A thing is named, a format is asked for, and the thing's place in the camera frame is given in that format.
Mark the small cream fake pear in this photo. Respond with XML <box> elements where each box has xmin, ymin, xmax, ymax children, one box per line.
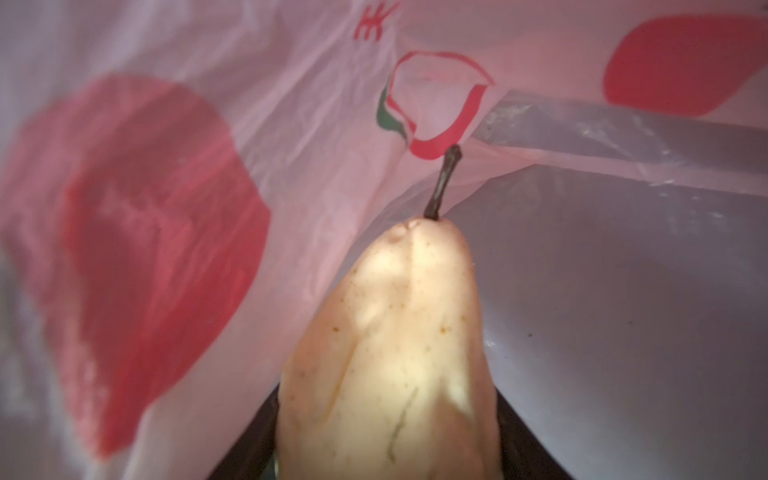
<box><xmin>276</xmin><ymin>146</ymin><xmax>502</xmax><ymax>479</ymax></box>

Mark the pink plastic bag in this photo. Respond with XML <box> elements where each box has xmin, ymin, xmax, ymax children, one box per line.
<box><xmin>1</xmin><ymin>1</ymin><xmax>767</xmax><ymax>479</ymax></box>

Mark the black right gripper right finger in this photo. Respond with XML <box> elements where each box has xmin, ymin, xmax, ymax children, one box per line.
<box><xmin>496</xmin><ymin>390</ymin><xmax>573</xmax><ymax>480</ymax></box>

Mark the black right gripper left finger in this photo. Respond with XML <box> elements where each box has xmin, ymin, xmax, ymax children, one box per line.
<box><xmin>207</xmin><ymin>386</ymin><xmax>279</xmax><ymax>480</ymax></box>

